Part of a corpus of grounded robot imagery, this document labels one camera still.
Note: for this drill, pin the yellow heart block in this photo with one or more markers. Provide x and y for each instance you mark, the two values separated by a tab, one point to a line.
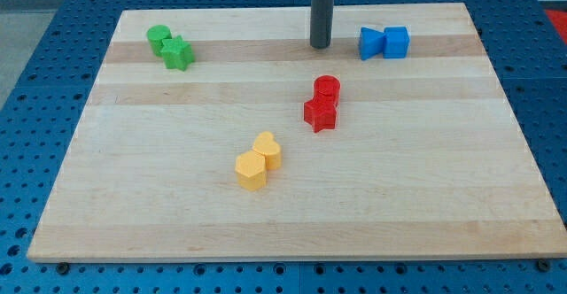
266	145

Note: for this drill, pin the red star block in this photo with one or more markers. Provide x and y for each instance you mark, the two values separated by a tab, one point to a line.
320	113

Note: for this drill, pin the yellow hexagon block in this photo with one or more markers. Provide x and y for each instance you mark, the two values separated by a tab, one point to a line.
251	170

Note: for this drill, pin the red cylinder block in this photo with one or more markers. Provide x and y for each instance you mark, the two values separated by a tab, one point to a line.
327	87

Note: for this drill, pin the light wooden board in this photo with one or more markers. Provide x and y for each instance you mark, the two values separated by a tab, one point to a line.
427	159

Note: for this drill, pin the blue triangle block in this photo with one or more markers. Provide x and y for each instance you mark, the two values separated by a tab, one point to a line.
371	43

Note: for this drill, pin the green star block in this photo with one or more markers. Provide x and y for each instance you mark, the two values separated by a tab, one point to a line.
177	53

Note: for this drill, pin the blue cube block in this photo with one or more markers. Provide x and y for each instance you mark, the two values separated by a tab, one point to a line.
397	42

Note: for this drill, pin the dark grey cylindrical pointer rod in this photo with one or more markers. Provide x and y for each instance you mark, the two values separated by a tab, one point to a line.
321	17

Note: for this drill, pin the green cylinder block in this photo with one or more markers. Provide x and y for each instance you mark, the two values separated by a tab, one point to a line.
155	36

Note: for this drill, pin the red object at edge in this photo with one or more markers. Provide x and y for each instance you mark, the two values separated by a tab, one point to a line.
559	21

